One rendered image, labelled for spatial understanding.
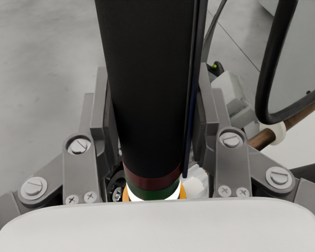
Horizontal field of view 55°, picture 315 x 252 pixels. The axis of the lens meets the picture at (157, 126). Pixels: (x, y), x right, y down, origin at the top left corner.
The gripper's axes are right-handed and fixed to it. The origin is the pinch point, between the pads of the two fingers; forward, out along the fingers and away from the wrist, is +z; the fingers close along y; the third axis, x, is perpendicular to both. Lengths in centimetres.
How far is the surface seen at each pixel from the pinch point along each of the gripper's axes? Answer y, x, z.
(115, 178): -5.5, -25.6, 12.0
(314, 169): 15.8, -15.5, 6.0
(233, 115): 17, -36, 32
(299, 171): 14.8, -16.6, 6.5
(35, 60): -98, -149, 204
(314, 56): 71, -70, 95
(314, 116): 28.3, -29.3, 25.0
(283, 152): 23.5, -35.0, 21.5
